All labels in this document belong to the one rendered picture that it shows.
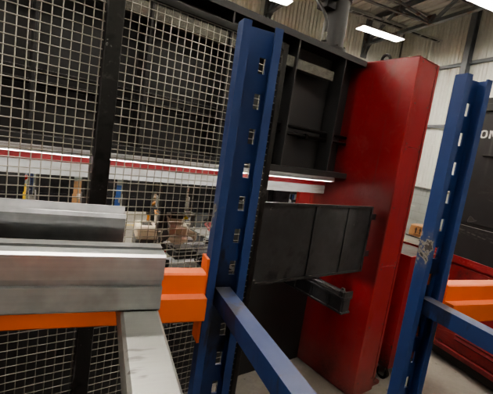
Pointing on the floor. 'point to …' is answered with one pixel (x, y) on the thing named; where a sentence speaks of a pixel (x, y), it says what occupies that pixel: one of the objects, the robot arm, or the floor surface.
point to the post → (100, 160)
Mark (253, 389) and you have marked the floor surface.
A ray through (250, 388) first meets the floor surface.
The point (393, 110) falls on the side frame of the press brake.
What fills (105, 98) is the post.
